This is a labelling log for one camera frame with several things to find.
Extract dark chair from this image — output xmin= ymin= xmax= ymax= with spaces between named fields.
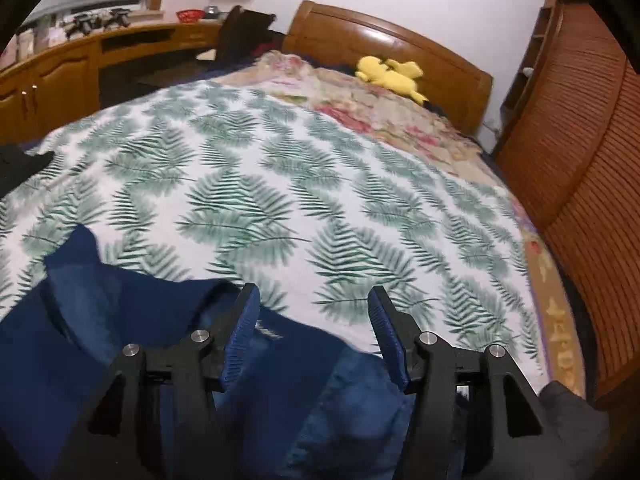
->
xmin=197 ymin=5 xmax=276 ymax=68

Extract leaf print bedsheet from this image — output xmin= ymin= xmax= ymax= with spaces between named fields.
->
xmin=0 ymin=80 xmax=546 ymax=396

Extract yellow plush toy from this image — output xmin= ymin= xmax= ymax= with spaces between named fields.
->
xmin=355 ymin=56 xmax=430 ymax=106

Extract dark gadgets on desk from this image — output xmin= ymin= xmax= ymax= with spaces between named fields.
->
xmin=64 ymin=9 xmax=132 ymax=38

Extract wooden headboard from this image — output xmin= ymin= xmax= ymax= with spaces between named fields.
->
xmin=282 ymin=0 xmax=495 ymax=141

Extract floral quilt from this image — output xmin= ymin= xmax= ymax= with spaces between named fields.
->
xmin=245 ymin=50 xmax=586 ymax=396

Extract black cloth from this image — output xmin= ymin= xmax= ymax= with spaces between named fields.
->
xmin=0 ymin=144 xmax=55 ymax=196

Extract wooden desk cabinet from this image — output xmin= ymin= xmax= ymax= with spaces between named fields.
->
xmin=0 ymin=19 xmax=226 ymax=141

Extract dark grey cloth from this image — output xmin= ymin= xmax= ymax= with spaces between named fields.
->
xmin=537 ymin=380 xmax=613 ymax=480

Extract navy blue blazer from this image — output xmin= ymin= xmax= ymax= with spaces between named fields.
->
xmin=0 ymin=224 xmax=466 ymax=480

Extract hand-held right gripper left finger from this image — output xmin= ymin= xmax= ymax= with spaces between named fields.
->
xmin=87 ymin=282 xmax=261 ymax=480

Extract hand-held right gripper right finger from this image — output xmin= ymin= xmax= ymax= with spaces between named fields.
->
xmin=367 ymin=286 xmax=546 ymax=480

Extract wooden louvred wardrobe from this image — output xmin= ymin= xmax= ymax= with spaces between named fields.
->
xmin=492 ymin=0 xmax=640 ymax=401

